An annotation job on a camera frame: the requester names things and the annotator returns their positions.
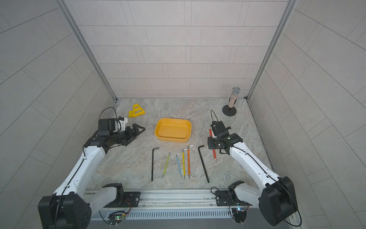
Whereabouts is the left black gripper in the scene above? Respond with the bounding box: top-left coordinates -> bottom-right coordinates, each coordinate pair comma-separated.
110,123 -> 146,145

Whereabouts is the red hex key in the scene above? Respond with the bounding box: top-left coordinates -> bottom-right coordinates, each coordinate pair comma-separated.
209,128 -> 217,163

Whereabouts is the long black hex key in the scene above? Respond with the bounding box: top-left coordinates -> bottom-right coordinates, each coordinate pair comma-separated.
198,145 -> 210,183

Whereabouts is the yellow hex key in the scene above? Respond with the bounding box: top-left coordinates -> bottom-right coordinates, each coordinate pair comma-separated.
182,148 -> 187,179

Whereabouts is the orange hex key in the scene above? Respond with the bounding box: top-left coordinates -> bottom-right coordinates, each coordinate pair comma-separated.
187,145 -> 194,179

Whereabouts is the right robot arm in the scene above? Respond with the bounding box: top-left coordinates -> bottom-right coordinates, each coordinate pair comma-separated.
208,130 -> 298,226

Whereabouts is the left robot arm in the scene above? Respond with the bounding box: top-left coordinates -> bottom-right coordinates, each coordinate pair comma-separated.
38,118 -> 145,229

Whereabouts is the black hex key left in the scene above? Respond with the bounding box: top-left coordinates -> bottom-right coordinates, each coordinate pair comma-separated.
151,147 -> 159,181

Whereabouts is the yellow plastic storage box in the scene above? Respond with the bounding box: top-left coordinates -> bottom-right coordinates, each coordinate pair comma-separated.
154,118 -> 192,143

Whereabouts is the green hex key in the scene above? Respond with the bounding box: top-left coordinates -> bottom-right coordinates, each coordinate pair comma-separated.
159,152 -> 170,178

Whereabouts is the blue hex key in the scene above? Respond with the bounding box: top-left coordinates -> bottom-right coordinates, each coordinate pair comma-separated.
175,153 -> 183,177

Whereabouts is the yellow triangular plastic stand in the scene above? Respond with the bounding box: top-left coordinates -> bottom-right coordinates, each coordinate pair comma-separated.
128,104 -> 145,118

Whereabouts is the glitter microphone on stand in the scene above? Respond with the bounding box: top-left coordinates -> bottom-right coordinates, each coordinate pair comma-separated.
222,86 -> 241,116

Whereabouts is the right circuit board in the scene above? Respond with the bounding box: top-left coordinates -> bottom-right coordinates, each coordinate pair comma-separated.
231,207 -> 247,224

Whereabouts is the circuit board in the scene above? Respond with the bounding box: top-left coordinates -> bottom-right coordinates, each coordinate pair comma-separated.
107,210 -> 126,227
231,207 -> 247,224

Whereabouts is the left circuit board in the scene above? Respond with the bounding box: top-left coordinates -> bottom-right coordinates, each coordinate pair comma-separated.
107,210 -> 126,227

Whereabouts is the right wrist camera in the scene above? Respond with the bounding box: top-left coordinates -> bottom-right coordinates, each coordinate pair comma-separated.
211,121 -> 231,136

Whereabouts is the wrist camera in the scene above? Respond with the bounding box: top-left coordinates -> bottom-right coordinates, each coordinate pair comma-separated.
97,116 -> 128,136
211,121 -> 231,136

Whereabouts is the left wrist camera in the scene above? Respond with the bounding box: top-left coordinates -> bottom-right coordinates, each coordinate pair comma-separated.
97,116 -> 128,136

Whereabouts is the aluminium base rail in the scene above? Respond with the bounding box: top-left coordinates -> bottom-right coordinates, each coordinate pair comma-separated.
82,187 -> 298,212

